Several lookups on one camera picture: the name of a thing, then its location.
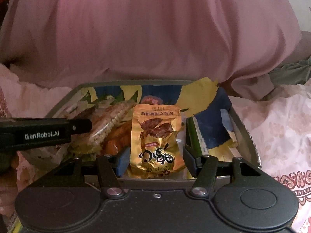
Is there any clear floral cracker pack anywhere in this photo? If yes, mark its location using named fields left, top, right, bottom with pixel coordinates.
left=71, top=99, right=136, bottom=155

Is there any orange snack bag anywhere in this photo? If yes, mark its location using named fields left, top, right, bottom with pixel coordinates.
left=100, top=120, right=132, bottom=156

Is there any gold snack packet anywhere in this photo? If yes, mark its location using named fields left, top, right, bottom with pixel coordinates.
left=128, top=104, right=186, bottom=179

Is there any grey green cloth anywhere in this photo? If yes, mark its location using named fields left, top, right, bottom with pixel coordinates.
left=267, top=30, right=311, bottom=85

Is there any pink curtain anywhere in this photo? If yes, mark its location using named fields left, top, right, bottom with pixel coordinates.
left=1, top=0, right=301, bottom=100

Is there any green wrapper packet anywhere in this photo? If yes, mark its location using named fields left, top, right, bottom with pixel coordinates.
left=186, top=116, right=209, bottom=158

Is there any floral pink bedsheet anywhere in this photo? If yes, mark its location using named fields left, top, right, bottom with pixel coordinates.
left=1, top=65, right=310, bottom=232

